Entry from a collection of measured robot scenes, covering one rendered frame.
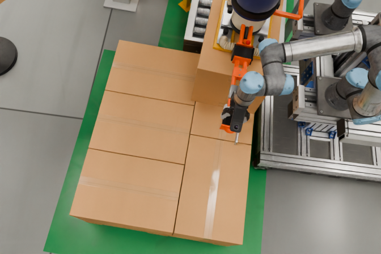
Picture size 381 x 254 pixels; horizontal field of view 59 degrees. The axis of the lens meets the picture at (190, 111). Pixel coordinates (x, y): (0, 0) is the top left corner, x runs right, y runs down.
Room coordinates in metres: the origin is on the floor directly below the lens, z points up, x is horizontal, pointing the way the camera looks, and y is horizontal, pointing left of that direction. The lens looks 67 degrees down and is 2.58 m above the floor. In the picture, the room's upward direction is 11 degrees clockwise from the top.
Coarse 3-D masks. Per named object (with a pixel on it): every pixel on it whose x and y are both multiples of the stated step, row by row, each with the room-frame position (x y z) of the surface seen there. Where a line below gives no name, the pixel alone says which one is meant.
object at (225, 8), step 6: (222, 6) 1.28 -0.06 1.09; (228, 6) 1.28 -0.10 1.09; (222, 12) 1.23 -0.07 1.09; (228, 12) 1.23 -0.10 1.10; (222, 18) 1.19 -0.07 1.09; (216, 30) 1.11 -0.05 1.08; (222, 30) 1.11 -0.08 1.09; (228, 30) 1.11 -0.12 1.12; (216, 36) 1.07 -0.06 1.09; (228, 36) 1.08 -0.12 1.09; (216, 42) 1.04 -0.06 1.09; (228, 42) 1.05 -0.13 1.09; (216, 48) 1.00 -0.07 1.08; (222, 48) 1.01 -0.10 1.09
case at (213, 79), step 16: (208, 32) 1.10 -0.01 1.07; (272, 32) 1.18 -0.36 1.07; (208, 48) 1.00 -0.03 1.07; (208, 64) 0.91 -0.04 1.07; (224, 64) 0.92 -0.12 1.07; (256, 64) 0.96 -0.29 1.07; (208, 80) 0.87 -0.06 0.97; (224, 80) 0.87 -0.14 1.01; (192, 96) 0.87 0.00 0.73; (208, 96) 0.87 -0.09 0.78; (224, 96) 0.87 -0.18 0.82; (256, 96) 0.86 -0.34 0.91
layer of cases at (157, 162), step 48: (144, 48) 1.25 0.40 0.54; (144, 96) 0.89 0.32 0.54; (96, 144) 0.52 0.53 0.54; (144, 144) 0.58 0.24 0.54; (192, 144) 0.63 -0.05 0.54; (240, 144) 0.70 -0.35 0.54; (96, 192) 0.24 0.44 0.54; (144, 192) 0.29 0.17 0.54; (192, 192) 0.34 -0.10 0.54; (240, 192) 0.40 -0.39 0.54; (240, 240) 0.13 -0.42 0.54
